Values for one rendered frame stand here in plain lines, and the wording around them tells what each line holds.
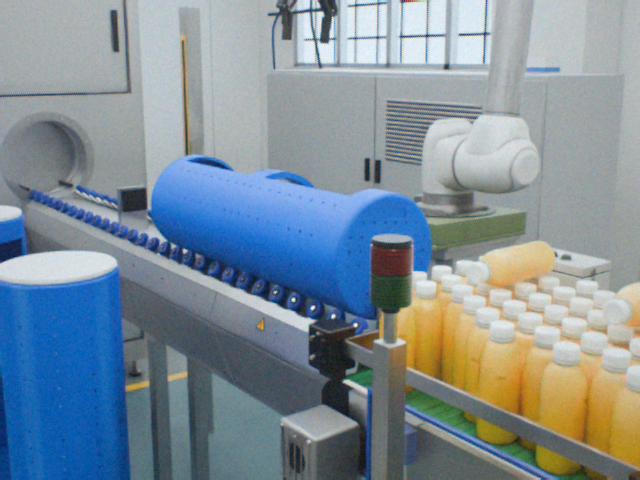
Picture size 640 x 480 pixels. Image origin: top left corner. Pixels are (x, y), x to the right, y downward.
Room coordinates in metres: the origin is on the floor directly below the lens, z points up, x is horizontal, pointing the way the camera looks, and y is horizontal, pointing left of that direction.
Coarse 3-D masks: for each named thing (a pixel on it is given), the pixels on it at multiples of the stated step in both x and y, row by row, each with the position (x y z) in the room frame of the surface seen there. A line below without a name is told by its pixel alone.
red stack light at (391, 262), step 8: (376, 248) 1.12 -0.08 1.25; (408, 248) 1.12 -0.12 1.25; (376, 256) 1.12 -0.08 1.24; (384, 256) 1.11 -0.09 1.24; (392, 256) 1.11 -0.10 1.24; (400, 256) 1.11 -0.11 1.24; (408, 256) 1.12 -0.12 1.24; (376, 264) 1.12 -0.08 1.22; (384, 264) 1.11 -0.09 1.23; (392, 264) 1.11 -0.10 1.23; (400, 264) 1.11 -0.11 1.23; (408, 264) 1.12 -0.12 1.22; (376, 272) 1.12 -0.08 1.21; (384, 272) 1.11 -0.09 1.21; (392, 272) 1.11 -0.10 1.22; (400, 272) 1.11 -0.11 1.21; (408, 272) 1.12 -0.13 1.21
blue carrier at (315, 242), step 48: (192, 192) 2.12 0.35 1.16; (240, 192) 1.96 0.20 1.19; (288, 192) 1.84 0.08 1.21; (384, 192) 1.69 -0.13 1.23; (192, 240) 2.11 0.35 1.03; (240, 240) 1.89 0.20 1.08; (288, 240) 1.73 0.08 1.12; (336, 240) 1.61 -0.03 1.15; (288, 288) 1.82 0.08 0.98; (336, 288) 1.60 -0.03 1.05
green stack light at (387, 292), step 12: (372, 276) 1.12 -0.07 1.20; (384, 276) 1.11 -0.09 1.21; (396, 276) 1.11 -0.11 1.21; (408, 276) 1.12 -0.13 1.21; (372, 288) 1.12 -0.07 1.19; (384, 288) 1.11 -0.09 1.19; (396, 288) 1.11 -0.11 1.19; (408, 288) 1.12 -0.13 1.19; (372, 300) 1.12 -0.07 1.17; (384, 300) 1.11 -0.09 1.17; (396, 300) 1.11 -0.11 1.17; (408, 300) 1.12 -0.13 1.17
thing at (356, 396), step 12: (336, 384) 1.45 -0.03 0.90; (348, 384) 1.45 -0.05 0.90; (324, 396) 1.48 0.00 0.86; (336, 396) 1.45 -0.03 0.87; (348, 396) 1.42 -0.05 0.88; (360, 396) 1.39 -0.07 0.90; (336, 408) 1.45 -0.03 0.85; (348, 408) 1.42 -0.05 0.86; (360, 408) 1.39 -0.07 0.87; (360, 420) 1.39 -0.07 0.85; (360, 432) 1.39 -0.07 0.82; (360, 444) 1.39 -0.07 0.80; (360, 456) 1.39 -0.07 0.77; (360, 468) 1.39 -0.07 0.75
